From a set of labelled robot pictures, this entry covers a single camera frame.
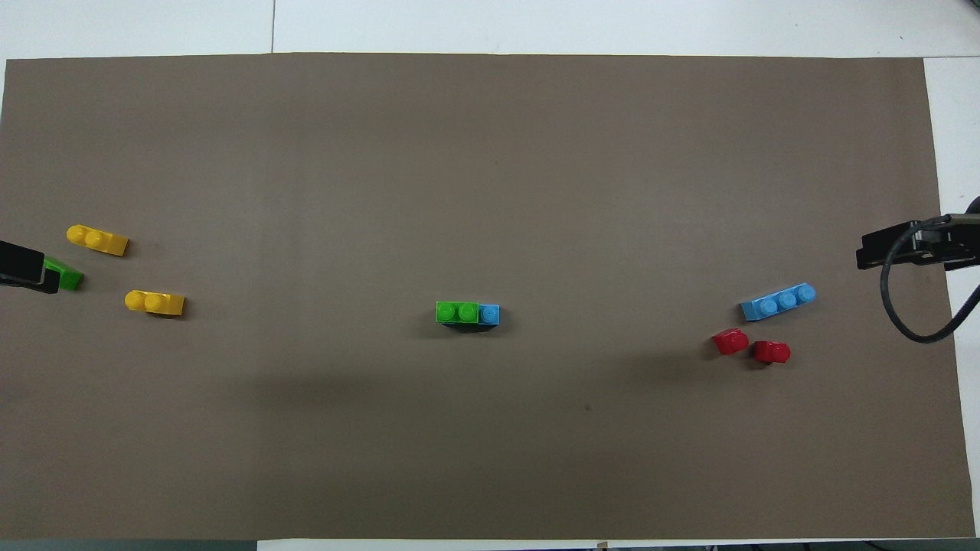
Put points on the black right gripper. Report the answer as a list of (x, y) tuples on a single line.
[(953, 241)]

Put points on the blue three-stud toy block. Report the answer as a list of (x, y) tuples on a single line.
[(773, 304), (489, 314)]

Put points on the green two-stud toy block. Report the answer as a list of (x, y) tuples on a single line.
[(457, 312), (70, 278)]

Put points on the yellow two-stud toy block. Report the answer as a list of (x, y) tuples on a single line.
[(155, 303), (97, 239)]

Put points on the red one-stud toy block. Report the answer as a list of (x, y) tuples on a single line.
[(731, 341), (772, 352)]

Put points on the brown paper table mat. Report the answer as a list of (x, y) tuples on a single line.
[(490, 153)]

